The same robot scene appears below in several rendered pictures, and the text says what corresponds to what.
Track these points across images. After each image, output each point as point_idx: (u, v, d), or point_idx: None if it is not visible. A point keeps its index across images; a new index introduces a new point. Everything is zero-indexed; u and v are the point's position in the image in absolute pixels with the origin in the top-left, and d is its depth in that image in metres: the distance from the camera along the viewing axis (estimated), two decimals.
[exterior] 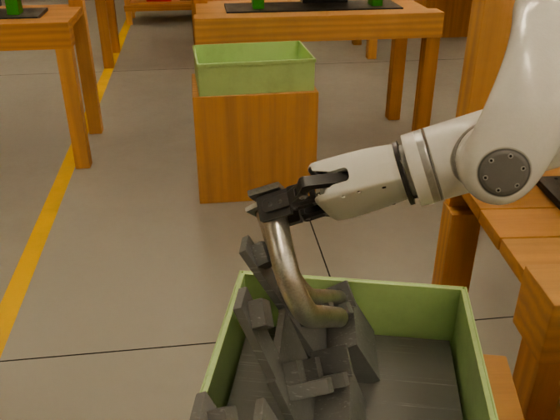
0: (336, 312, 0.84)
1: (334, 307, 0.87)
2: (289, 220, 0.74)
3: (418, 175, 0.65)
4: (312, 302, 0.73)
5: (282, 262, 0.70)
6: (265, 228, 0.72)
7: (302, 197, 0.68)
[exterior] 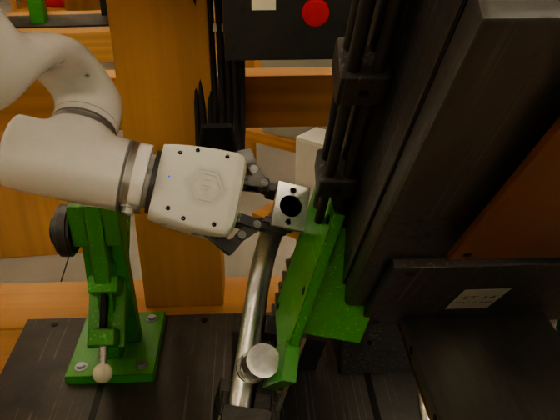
0: (238, 343, 0.79)
1: None
2: None
3: None
4: (252, 258, 0.82)
5: None
6: (292, 210, 0.76)
7: (252, 171, 0.75)
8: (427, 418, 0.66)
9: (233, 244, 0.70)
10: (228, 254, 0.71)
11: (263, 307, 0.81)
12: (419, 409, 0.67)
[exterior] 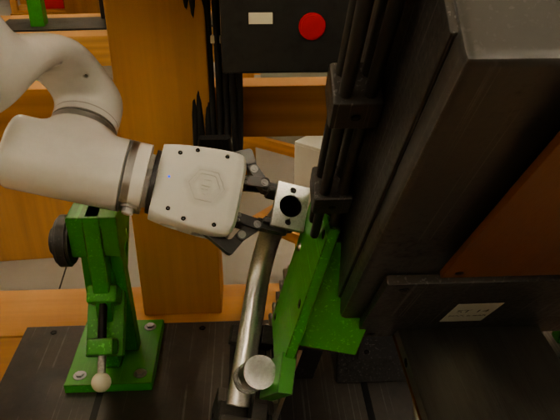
0: (237, 342, 0.79)
1: None
2: None
3: None
4: (252, 257, 0.82)
5: None
6: (292, 210, 0.76)
7: (252, 171, 0.75)
8: None
9: (233, 244, 0.70)
10: (228, 254, 0.71)
11: (262, 306, 0.81)
12: None
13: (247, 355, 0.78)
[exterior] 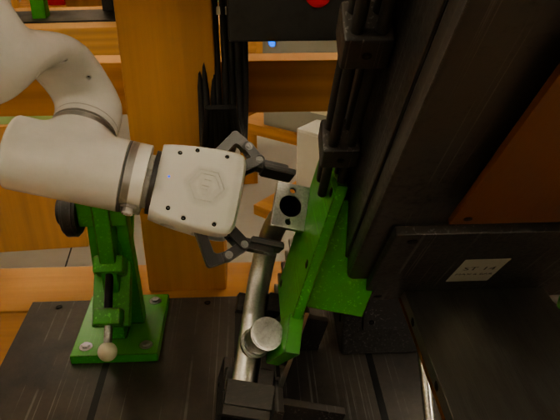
0: (237, 343, 0.79)
1: (240, 371, 0.77)
2: None
3: None
4: (252, 258, 0.82)
5: None
6: (292, 210, 0.76)
7: (247, 149, 0.76)
8: (428, 390, 0.67)
9: (216, 259, 0.69)
10: (207, 266, 0.70)
11: (263, 307, 0.81)
12: (420, 381, 0.68)
13: (247, 357, 0.78)
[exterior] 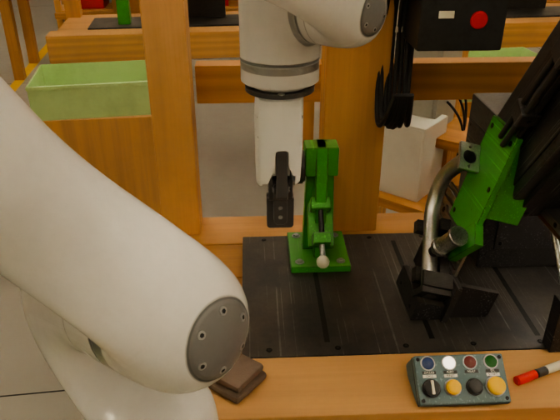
0: (423, 250, 1.20)
1: (428, 267, 1.18)
2: (289, 205, 0.73)
3: (302, 81, 0.62)
4: (428, 196, 1.23)
5: None
6: None
7: (289, 191, 0.69)
8: None
9: None
10: None
11: (437, 227, 1.21)
12: (557, 264, 1.09)
13: (432, 257, 1.18)
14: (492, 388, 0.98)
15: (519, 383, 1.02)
